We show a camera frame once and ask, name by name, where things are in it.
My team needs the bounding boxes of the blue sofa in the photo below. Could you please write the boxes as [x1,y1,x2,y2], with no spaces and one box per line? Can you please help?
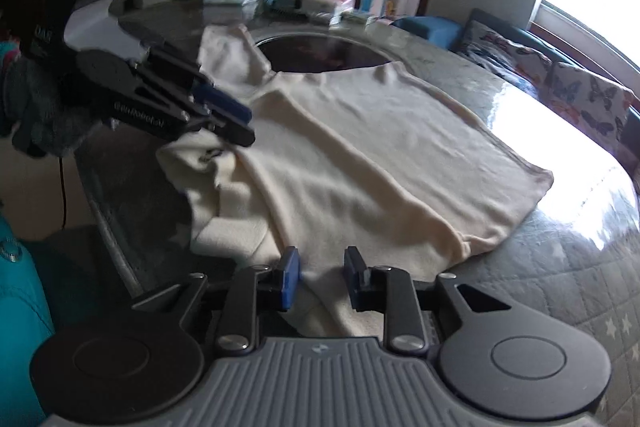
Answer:
[390,7,640,178]

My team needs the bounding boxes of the black cable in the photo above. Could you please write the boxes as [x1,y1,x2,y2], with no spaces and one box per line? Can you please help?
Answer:
[59,154,68,228]

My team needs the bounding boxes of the teal cloth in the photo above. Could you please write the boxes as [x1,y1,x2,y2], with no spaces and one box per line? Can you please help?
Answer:
[0,207,56,427]

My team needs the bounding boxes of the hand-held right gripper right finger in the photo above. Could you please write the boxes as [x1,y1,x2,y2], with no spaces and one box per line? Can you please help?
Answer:
[344,246,512,355]

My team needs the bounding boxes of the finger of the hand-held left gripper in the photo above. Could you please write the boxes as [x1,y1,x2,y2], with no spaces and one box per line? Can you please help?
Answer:
[131,42,252,124]
[170,99,257,148]

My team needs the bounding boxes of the butterfly print pillow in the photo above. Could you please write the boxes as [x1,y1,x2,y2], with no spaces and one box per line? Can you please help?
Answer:
[545,62,638,158]
[457,19,556,100]

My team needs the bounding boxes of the cream long-sleeved shirt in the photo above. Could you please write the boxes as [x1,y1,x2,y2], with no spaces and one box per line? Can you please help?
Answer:
[156,24,556,338]

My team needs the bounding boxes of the green flat packet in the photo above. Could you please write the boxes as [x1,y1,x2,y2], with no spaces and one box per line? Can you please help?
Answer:
[330,9,376,26]

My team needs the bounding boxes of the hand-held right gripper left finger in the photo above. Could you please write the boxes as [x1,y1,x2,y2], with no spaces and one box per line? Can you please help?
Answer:
[131,247,302,355]

